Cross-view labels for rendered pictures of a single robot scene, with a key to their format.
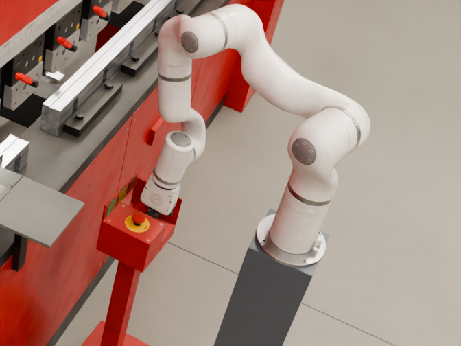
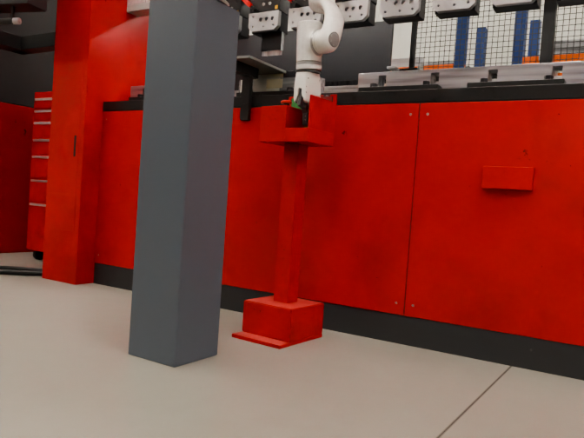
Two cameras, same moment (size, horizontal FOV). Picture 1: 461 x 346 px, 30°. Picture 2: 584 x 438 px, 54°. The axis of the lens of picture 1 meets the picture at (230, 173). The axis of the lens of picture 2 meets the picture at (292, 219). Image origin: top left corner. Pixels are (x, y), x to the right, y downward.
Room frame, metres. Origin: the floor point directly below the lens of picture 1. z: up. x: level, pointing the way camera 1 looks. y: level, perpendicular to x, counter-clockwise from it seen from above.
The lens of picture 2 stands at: (2.57, -1.62, 0.47)
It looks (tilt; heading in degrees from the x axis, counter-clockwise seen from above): 2 degrees down; 112
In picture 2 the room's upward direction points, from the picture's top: 4 degrees clockwise
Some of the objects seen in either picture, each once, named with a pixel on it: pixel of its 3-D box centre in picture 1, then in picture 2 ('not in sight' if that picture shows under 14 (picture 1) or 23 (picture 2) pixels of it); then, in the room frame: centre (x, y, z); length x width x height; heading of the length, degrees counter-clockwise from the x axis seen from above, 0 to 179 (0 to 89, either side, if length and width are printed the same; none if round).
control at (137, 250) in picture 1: (140, 220); (298, 117); (1.83, 0.21, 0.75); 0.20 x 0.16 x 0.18; 167
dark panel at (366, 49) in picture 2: not in sight; (288, 74); (1.37, 1.16, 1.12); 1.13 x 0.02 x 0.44; 171
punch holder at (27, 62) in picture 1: (13, 66); (310, 9); (1.70, 0.59, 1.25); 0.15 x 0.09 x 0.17; 171
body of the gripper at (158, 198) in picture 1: (161, 191); (308, 86); (1.87, 0.18, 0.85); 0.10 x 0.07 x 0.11; 77
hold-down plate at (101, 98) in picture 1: (93, 106); (399, 90); (2.11, 0.47, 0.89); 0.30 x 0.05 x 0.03; 171
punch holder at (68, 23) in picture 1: (53, 33); (355, 3); (1.90, 0.56, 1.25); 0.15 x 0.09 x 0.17; 171
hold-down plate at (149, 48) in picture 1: (146, 51); (514, 86); (2.51, 0.41, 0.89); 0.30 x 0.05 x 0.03; 171
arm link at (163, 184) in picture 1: (166, 176); (308, 67); (1.87, 0.17, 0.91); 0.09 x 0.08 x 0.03; 77
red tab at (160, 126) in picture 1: (159, 128); (507, 177); (2.51, 0.30, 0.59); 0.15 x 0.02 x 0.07; 171
